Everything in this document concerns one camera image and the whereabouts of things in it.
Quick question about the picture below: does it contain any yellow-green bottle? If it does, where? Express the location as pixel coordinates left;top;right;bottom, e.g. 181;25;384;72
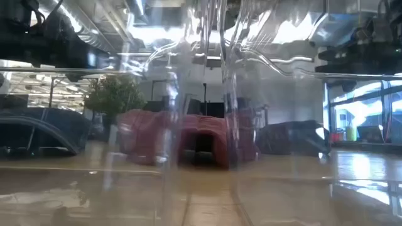
345;126;357;142

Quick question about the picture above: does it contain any black computer monitor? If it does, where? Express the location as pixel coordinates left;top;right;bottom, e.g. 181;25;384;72
187;98;225;119

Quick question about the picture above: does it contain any red baseball cap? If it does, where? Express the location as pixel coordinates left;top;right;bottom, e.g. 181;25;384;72
117;109;261;171

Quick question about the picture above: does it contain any green potted plant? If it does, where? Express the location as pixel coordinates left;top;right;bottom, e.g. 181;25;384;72
82;75;148;127

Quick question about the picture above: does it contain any dark blue-grey baseball cap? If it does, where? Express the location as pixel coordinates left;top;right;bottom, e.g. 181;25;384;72
0;106;92;157

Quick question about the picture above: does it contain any clear plastic storage bin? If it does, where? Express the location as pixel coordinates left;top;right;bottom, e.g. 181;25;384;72
0;40;402;226

